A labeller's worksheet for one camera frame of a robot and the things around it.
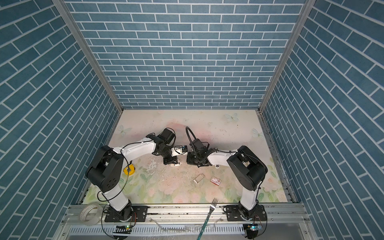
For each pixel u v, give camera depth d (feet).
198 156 2.40
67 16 2.38
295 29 2.58
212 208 2.50
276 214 2.47
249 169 1.59
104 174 1.54
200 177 2.84
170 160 2.59
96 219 2.33
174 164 2.89
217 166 2.93
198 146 2.46
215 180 2.77
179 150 2.63
